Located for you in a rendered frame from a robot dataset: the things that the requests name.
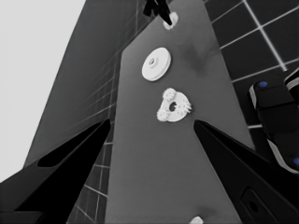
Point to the small white toothed gear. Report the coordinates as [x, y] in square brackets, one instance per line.
[167, 93]
[160, 117]
[187, 105]
[175, 20]

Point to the large thick white disc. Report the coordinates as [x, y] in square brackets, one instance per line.
[149, 72]

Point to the white round carrier with pins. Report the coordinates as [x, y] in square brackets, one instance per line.
[175, 117]

